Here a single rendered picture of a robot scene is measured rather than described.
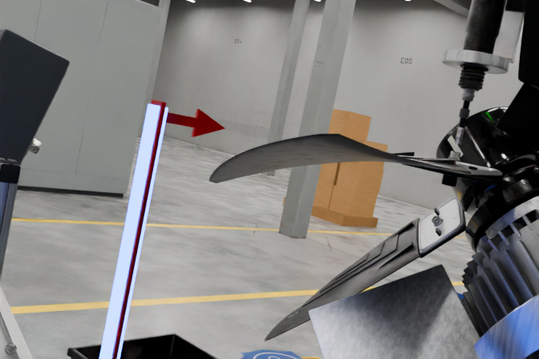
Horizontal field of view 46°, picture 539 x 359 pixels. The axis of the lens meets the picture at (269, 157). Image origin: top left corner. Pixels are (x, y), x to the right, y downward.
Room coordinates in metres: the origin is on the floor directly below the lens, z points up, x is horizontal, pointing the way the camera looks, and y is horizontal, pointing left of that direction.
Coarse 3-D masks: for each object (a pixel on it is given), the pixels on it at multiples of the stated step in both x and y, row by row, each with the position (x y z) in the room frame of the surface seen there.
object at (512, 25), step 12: (516, 0) 0.66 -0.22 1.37; (516, 12) 0.67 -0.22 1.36; (504, 24) 0.67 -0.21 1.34; (516, 24) 0.66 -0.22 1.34; (504, 36) 0.67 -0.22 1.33; (516, 36) 0.66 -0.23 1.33; (504, 48) 0.67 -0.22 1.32; (516, 48) 0.68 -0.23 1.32; (444, 60) 0.69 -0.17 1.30; (456, 60) 0.67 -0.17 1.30; (468, 60) 0.66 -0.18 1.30; (480, 60) 0.66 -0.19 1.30; (492, 60) 0.66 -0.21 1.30; (504, 60) 0.66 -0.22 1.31; (492, 72) 0.70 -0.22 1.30; (504, 72) 0.68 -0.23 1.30
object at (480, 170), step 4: (456, 164) 0.70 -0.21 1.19; (460, 164) 0.71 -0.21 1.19; (464, 164) 0.71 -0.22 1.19; (468, 164) 0.71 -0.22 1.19; (472, 164) 0.70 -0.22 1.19; (480, 168) 0.69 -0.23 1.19; (484, 168) 0.69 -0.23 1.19; (488, 168) 0.68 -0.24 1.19; (456, 172) 0.64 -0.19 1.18; (472, 172) 0.64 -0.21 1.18; (476, 172) 0.65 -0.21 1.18; (480, 172) 0.65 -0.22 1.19; (484, 172) 0.65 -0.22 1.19; (488, 172) 0.66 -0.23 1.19; (492, 172) 0.66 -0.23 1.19; (496, 172) 0.66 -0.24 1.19; (500, 172) 0.67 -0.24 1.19
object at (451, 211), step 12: (444, 204) 0.81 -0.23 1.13; (456, 204) 0.78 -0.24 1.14; (432, 216) 0.80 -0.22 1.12; (444, 216) 0.78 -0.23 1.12; (456, 216) 0.75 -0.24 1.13; (420, 228) 0.80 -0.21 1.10; (432, 228) 0.77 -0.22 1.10; (444, 228) 0.75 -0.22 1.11; (456, 228) 0.73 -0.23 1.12; (420, 240) 0.77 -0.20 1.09; (432, 240) 0.75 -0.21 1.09; (420, 252) 0.75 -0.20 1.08
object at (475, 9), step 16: (480, 0) 0.68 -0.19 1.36; (496, 0) 0.67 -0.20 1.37; (480, 16) 0.68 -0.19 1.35; (496, 16) 0.68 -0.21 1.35; (480, 32) 0.68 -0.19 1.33; (496, 32) 0.68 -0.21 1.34; (464, 48) 0.69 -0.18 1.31; (480, 48) 0.68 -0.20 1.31; (464, 64) 0.68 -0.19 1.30; (464, 80) 0.68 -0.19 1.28; (480, 80) 0.68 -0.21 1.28
